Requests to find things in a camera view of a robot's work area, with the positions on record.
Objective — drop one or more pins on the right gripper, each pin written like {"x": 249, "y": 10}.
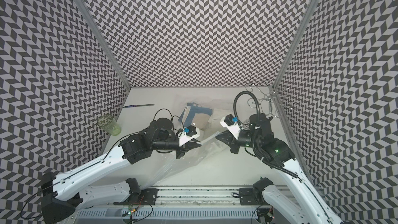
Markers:
{"x": 232, "y": 142}

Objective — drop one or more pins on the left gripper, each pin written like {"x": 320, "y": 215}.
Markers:
{"x": 183, "y": 150}

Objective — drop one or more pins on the clear plastic vacuum bag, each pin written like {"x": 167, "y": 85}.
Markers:
{"x": 161, "y": 166}

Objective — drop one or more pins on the blue and cream towel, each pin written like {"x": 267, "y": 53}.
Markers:
{"x": 195, "y": 114}

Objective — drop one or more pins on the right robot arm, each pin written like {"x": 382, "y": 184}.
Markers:
{"x": 309, "y": 207}

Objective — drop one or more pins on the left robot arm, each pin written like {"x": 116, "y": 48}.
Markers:
{"x": 130, "y": 150}

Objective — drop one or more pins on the purple toothbrush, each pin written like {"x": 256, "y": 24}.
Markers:
{"x": 140, "y": 105}

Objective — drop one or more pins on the green plastic cup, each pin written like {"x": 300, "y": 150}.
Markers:
{"x": 107, "y": 123}

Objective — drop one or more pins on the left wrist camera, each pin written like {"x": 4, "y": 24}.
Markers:
{"x": 188, "y": 134}

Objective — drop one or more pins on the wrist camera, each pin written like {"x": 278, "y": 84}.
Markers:
{"x": 231, "y": 123}
{"x": 188, "y": 134}

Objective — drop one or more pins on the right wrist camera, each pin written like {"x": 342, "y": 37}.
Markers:
{"x": 231, "y": 123}

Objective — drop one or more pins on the aluminium frame rail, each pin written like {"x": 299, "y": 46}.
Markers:
{"x": 199, "y": 194}

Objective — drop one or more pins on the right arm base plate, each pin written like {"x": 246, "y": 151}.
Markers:
{"x": 248, "y": 196}

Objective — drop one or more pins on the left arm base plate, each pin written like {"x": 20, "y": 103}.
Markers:
{"x": 147, "y": 196}

